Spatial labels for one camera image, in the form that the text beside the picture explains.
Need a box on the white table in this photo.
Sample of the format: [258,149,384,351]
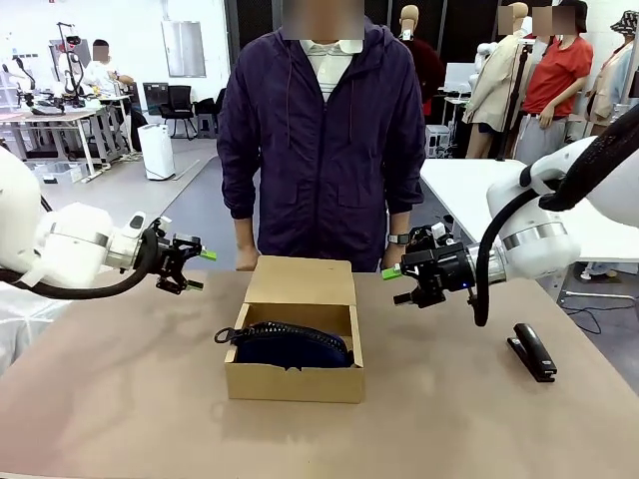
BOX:
[420,158,639,263]

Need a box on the white computer case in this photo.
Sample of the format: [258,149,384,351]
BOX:
[424,124,451,160]

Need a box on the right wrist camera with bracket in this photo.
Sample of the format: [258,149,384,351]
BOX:
[408,223,455,251]

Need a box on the mannequin in dark red top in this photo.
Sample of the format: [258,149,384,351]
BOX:
[398,4,446,119]

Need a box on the white air purifier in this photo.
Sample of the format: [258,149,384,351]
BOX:
[137,123,176,181]

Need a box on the person's right forearm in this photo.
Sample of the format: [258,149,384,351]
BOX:
[234,218,259,244]

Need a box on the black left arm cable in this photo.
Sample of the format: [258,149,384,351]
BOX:
[0,230,164,301]

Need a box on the black stand pole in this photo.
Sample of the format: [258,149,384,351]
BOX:
[498,42,533,161]

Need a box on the person in purple jacket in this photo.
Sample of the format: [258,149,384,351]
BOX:
[217,14,428,273]

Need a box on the person's right hand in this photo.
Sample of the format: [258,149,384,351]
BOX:
[234,241,262,272]

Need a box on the black sleeved right arm cable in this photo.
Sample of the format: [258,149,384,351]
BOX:
[471,104,639,328]

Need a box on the grey wall panel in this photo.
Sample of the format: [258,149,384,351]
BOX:
[161,20,207,79]

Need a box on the navy zipper pencil case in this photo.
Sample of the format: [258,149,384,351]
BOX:
[214,320,355,371]

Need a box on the black office chair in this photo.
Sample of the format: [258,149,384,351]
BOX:
[159,85,195,139]

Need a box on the seated person in white shirt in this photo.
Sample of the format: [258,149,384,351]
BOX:
[82,39,136,104]

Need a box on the black stapler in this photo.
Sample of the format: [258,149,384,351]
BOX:
[506,322,558,384]

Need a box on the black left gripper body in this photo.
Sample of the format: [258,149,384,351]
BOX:
[143,230,179,293]

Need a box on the brown cardboard box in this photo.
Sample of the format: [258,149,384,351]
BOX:
[224,255,367,404]

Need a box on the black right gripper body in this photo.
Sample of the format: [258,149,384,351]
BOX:
[401,243,474,306]

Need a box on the mannequin in beige jacket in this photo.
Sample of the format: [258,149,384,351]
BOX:
[461,2,533,160]

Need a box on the mannequin with bucket hat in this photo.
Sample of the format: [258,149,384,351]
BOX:
[583,12,639,129]

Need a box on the grey work desk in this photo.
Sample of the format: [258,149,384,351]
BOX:
[0,94,136,181]

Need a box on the person's left hand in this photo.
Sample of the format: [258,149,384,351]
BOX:
[381,242,409,273]

